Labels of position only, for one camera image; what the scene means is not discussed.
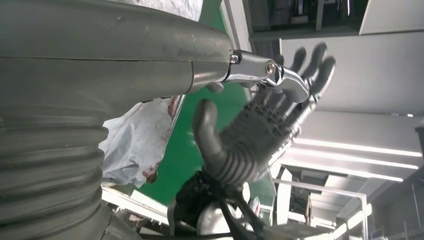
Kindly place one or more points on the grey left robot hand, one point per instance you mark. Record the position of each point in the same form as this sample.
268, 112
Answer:
99, 49

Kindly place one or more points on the grey parcel bag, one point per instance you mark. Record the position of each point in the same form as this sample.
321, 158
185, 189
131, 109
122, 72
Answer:
139, 142

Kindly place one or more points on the white parcel bag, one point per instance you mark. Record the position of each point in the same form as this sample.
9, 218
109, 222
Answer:
172, 6

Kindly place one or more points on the ceiling light strip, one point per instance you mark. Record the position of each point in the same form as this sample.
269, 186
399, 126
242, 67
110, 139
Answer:
357, 147
341, 171
351, 160

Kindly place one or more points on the metal frame rack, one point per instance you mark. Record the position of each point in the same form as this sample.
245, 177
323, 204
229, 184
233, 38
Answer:
318, 187

